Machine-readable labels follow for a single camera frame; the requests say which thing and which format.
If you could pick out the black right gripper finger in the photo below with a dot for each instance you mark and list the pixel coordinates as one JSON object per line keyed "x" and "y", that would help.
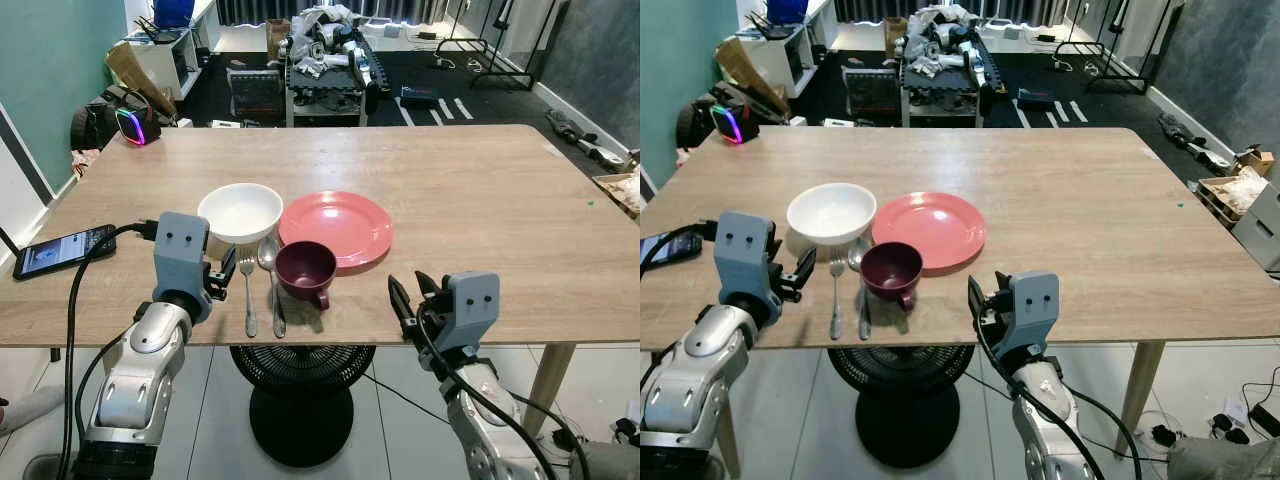
{"x": 403, "y": 310}
{"x": 981, "y": 305}
{"x": 1002, "y": 284}
{"x": 427, "y": 285}

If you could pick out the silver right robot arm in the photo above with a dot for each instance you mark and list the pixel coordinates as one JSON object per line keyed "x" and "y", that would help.
{"x": 490, "y": 430}
{"x": 1045, "y": 420}

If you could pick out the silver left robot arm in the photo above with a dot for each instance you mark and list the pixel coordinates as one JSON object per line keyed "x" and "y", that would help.
{"x": 690, "y": 370}
{"x": 140, "y": 365}

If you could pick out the silver metal fork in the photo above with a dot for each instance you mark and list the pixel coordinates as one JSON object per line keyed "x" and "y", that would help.
{"x": 835, "y": 295}
{"x": 249, "y": 295}

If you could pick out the silver metal spoon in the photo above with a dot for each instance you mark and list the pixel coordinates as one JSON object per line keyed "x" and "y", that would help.
{"x": 268, "y": 255}
{"x": 858, "y": 262}

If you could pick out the white ceramic bowl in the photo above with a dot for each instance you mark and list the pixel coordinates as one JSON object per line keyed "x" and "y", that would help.
{"x": 240, "y": 212}
{"x": 830, "y": 213}

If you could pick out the pink round plate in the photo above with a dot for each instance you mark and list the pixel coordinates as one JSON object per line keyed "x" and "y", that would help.
{"x": 340, "y": 222}
{"x": 930, "y": 225}

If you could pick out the black smartphone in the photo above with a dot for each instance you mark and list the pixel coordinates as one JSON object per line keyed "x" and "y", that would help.
{"x": 60, "y": 250}
{"x": 665, "y": 248}

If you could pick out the black speaker with coloured light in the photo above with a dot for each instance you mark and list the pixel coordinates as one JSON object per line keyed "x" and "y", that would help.
{"x": 730, "y": 125}
{"x": 135, "y": 127}

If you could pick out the wooden table leg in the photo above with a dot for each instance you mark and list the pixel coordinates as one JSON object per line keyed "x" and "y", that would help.
{"x": 728, "y": 450}
{"x": 548, "y": 385}
{"x": 1142, "y": 390}

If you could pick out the black floor fan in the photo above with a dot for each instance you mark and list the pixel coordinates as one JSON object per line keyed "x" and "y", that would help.
{"x": 905, "y": 420}
{"x": 300, "y": 420}

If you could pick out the black bag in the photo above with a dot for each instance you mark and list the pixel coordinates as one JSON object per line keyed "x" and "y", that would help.
{"x": 692, "y": 125}
{"x": 92, "y": 125}

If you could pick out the open cardboard tray box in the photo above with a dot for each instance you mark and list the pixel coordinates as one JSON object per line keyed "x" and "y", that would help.
{"x": 620, "y": 195}
{"x": 1230, "y": 198}

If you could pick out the flattened brown cardboard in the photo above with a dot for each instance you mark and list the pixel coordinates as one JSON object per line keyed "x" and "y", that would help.
{"x": 135, "y": 75}
{"x": 745, "y": 72}

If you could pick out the dark flat box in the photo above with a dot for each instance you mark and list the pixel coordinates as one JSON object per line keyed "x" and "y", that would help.
{"x": 1037, "y": 99}
{"x": 420, "y": 97}

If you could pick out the white shelf unit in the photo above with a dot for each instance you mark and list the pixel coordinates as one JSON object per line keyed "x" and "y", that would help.
{"x": 785, "y": 58}
{"x": 165, "y": 60}

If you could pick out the black metal utility cart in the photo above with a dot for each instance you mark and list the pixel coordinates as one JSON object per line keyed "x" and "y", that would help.
{"x": 325, "y": 100}
{"x": 940, "y": 100}

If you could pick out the black grey floor device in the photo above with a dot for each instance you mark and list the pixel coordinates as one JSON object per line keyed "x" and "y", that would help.
{"x": 1195, "y": 140}
{"x": 580, "y": 135}

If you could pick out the black metal clothes rack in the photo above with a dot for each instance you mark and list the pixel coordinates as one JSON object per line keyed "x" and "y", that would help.
{"x": 1115, "y": 78}
{"x": 495, "y": 72}

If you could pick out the tall brown cardboard box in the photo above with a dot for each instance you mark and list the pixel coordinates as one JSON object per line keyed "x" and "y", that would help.
{"x": 895, "y": 36}
{"x": 277, "y": 38}

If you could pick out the blue container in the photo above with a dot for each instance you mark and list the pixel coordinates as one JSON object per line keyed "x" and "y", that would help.
{"x": 787, "y": 10}
{"x": 173, "y": 12}

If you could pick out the pile of grey white parts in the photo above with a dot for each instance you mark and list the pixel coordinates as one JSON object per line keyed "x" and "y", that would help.
{"x": 945, "y": 40}
{"x": 330, "y": 40}

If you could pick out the dark striped curtain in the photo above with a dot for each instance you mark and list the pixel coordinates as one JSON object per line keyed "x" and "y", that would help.
{"x": 300, "y": 10}
{"x": 900, "y": 9}

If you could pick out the grey cabinet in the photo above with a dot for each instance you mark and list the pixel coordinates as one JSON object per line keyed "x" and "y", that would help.
{"x": 1258, "y": 230}

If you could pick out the small brown cardboard box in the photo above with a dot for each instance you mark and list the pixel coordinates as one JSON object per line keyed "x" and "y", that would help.
{"x": 1256, "y": 160}

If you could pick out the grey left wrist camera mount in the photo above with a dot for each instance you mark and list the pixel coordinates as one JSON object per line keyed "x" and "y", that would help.
{"x": 742, "y": 255}
{"x": 180, "y": 250}

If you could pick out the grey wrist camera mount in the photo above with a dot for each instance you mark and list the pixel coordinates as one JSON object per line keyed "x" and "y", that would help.
{"x": 472, "y": 305}
{"x": 742, "y": 255}
{"x": 180, "y": 250}
{"x": 1036, "y": 305}

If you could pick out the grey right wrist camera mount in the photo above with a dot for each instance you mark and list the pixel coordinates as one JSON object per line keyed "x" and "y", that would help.
{"x": 472, "y": 305}
{"x": 1036, "y": 305}

